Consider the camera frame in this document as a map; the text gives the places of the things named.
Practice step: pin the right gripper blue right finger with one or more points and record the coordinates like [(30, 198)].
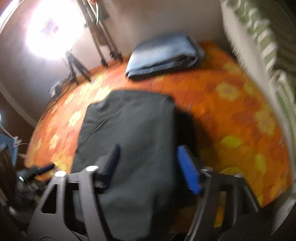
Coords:
[(189, 170)]

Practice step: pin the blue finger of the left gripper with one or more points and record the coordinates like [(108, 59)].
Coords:
[(47, 168)]

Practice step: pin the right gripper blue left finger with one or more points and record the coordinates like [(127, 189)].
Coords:
[(108, 164)]

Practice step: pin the dark green pants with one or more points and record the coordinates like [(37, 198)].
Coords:
[(148, 186)]

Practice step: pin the white clip-on desk lamp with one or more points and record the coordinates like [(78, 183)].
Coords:
[(16, 140)]

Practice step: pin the blue plastic chair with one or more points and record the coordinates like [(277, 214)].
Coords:
[(12, 149)]

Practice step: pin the orange floral bed cover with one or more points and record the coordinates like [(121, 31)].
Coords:
[(241, 157)]

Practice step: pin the black power adapter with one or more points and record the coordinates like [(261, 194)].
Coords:
[(55, 90)]

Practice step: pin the small black tripod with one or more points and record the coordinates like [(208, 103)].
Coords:
[(73, 64)]

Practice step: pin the folded blue jeans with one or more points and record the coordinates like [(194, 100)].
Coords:
[(166, 53)]

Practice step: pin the colourful cloth on tripod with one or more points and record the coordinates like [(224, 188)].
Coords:
[(101, 12)]

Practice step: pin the green white patterned blanket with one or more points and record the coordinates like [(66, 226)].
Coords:
[(262, 35)]

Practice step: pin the bright ring light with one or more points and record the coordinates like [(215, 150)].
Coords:
[(54, 28)]

